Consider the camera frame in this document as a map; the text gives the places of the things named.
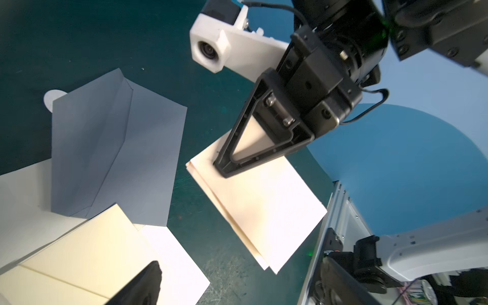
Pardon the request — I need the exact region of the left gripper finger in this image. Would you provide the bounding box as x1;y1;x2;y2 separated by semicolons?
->
105;261;162;305

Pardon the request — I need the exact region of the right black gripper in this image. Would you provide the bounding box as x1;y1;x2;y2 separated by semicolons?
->
213;1;389;178

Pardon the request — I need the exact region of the brown letter paper front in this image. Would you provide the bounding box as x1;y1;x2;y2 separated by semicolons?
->
186;133;327;273

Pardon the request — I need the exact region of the yellow envelope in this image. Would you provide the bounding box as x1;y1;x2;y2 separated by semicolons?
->
1;205;158;304

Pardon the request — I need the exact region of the grey envelope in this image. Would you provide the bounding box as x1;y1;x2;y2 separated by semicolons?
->
43;69;187;226

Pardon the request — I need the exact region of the cream paper sheet centre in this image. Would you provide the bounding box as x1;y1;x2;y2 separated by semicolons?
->
1;160;210;304

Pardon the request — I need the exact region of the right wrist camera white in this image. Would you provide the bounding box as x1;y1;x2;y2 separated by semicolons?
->
189;1;288;83

